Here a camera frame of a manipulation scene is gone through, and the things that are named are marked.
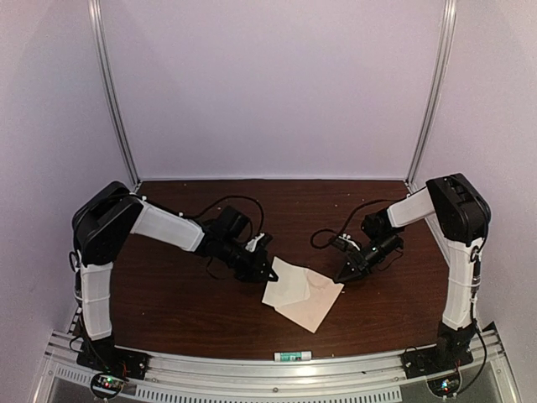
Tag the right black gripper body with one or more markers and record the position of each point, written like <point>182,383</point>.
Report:
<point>387,246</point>

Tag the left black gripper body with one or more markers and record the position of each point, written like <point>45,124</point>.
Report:
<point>247,269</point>

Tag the cream letter paper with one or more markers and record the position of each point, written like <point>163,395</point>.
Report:
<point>291,287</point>

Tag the beige envelope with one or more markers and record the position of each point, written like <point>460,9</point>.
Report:
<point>311,312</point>

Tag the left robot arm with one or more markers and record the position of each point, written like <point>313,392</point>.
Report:
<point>102,226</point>

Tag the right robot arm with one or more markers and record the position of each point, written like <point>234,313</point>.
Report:
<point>463,216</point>

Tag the green white glue stick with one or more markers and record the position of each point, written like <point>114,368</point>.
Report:
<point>302,356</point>

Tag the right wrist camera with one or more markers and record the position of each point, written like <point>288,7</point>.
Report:
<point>345,243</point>

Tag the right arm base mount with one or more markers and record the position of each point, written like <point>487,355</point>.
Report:
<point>440,357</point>

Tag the aluminium front rail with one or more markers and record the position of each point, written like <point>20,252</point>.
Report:
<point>378,377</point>

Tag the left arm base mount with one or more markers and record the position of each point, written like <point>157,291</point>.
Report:
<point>104,356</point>

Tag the right aluminium frame post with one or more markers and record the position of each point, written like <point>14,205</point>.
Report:
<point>447,31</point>

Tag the aluminium frame post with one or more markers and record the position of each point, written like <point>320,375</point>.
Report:
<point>98,29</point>
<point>447,31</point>

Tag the left aluminium frame post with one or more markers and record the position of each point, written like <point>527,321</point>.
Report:
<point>98,29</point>

